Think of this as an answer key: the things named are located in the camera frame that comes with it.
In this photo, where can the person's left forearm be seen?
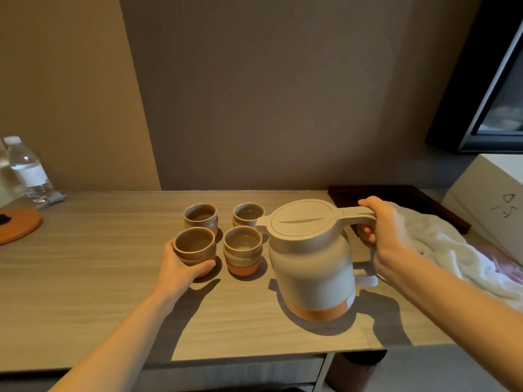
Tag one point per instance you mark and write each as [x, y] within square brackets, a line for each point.
[118, 347]

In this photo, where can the person's right thumb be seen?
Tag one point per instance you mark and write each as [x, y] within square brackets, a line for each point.
[371, 203]

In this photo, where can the white towel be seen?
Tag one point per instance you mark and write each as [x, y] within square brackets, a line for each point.
[453, 249]

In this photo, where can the clear plastic water bottle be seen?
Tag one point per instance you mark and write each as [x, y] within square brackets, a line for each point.
[29, 171]

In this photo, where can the orange round mat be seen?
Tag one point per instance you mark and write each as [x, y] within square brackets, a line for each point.
[20, 226]

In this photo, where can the black framed television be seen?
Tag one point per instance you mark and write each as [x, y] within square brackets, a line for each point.
[482, 85]

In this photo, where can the person's right forearm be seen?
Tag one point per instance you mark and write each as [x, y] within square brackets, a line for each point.
[457, 306]

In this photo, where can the white kettle with orange base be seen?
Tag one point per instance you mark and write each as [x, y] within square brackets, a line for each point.
[310, 261]

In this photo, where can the grey ceramic cup orange base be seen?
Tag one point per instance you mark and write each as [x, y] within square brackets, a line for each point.
[248, 214]
[201, 216]
[243, 251]
[194, 242]

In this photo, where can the person's right hand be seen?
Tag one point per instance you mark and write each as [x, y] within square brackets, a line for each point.
[390, 236]

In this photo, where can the person's left hand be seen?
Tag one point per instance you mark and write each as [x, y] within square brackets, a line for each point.
[173, 277]

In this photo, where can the dark waste bin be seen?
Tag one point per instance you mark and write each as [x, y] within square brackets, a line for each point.
[351, 371]

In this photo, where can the person's left thumb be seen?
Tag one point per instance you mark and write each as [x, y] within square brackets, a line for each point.
[203, 267]

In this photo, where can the dark wooden tray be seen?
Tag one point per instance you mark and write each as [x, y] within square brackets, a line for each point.
[412, 195]

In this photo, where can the small grey holder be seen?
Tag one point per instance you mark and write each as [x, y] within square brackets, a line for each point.
[52, 198]

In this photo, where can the white cardboard box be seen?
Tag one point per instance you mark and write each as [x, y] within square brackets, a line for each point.
[486, 200]

